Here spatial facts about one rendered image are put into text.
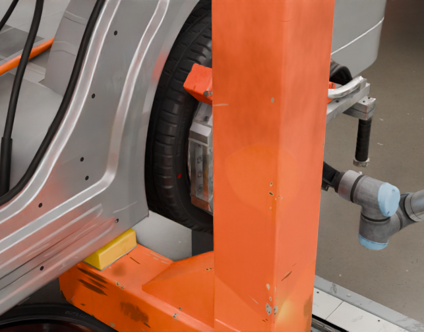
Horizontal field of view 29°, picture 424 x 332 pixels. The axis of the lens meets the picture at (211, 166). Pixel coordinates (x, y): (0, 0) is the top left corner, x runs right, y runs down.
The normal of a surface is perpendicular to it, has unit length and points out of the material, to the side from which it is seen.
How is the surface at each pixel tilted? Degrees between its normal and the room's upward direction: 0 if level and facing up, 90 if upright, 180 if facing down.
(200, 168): 90
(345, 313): 0
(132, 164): 90
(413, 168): 0
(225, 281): 90
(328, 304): 0
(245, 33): 90
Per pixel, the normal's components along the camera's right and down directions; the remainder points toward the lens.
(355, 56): 0.79, 0.32
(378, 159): 0.00, -0.85
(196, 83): -0.44, -0.31
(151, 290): -0.62, 0.41
